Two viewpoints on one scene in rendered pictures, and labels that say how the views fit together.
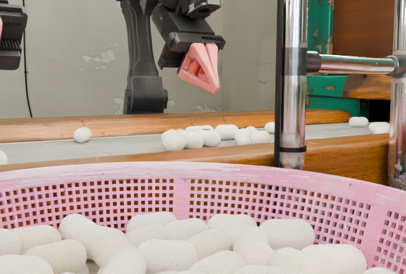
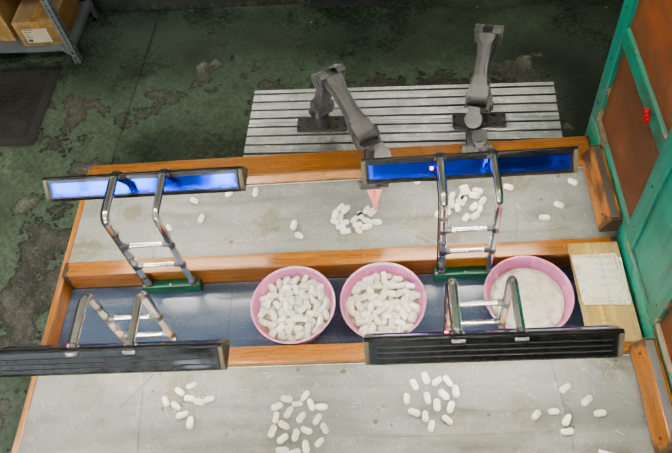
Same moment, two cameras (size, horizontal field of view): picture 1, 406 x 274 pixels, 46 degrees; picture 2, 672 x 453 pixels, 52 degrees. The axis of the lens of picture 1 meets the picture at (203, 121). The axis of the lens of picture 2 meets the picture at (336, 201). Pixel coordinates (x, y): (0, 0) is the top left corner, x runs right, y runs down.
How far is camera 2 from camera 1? 2.02 m
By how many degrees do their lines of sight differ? 60
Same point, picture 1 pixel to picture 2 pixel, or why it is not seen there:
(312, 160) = (454, 260)
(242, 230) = (406, 292)
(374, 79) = (590, 166)
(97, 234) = (384, 282)
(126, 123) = not seen: hidden behind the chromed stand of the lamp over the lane
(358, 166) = (474, 261)
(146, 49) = not seen: hidden behind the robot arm
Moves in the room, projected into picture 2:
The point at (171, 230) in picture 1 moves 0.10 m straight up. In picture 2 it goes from (396, 286) to (395, 270)
